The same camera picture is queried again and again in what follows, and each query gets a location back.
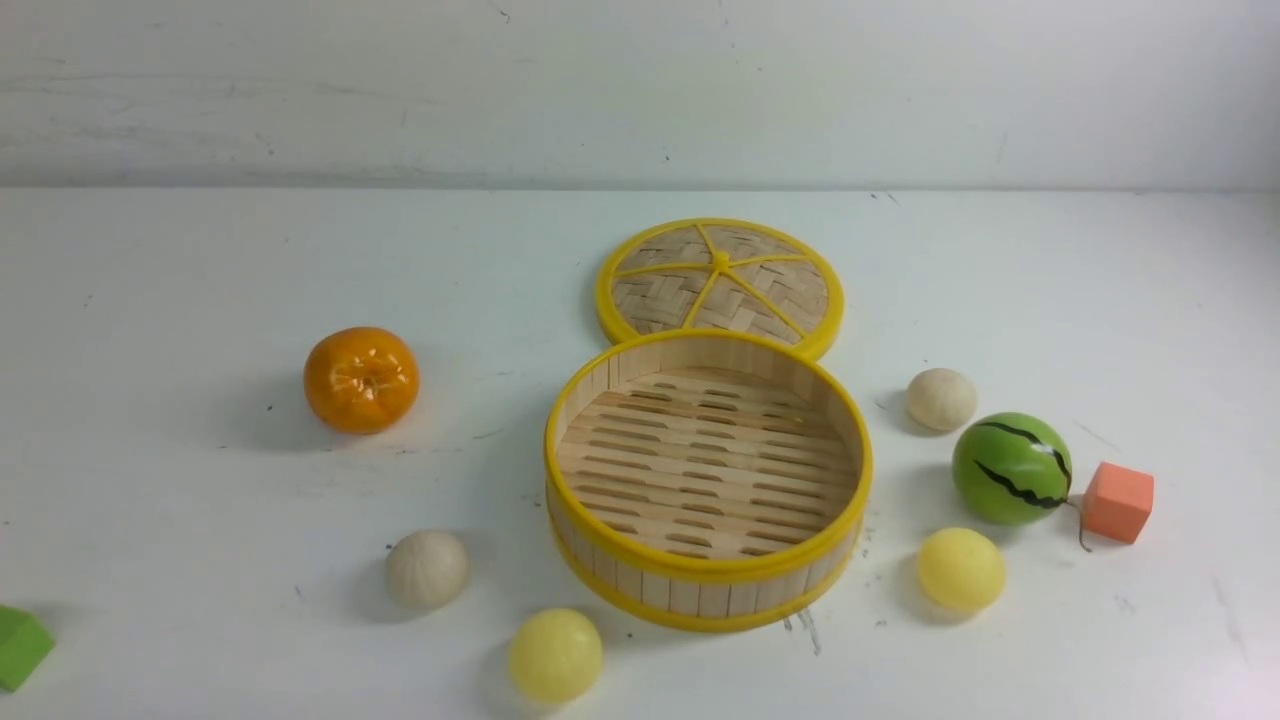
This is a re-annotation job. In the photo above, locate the yellow bun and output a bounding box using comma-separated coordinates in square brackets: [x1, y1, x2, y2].
[508, 609, 603, 705]
[916, 527, 1007, 615]

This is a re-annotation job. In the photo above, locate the yellow-rimmed bamboo steamer tray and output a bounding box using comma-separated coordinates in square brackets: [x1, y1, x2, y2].
[543, 329, 873, 633]

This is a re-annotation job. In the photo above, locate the green toy watermelon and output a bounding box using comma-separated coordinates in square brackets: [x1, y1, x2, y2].
[951, 413, 1073, 527]

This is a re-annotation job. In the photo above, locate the yellow-rimmed woven steamer lid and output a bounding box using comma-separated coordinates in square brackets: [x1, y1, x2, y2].
[594, 217, 845, 359]

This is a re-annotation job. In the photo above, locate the orange plastic tangerine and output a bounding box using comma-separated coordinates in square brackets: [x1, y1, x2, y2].
[303, 325, 421, 436]

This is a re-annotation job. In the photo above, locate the green block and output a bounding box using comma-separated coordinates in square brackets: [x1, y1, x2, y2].
[0, 605, 56, 693]

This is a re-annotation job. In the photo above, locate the white bun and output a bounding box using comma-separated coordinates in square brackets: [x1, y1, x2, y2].
[384, 530, 470, 612]
[905, 368, 978, 433]

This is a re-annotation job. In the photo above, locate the orange foam cube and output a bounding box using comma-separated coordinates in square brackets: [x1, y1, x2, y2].
[1082, 462, 1156, 544]

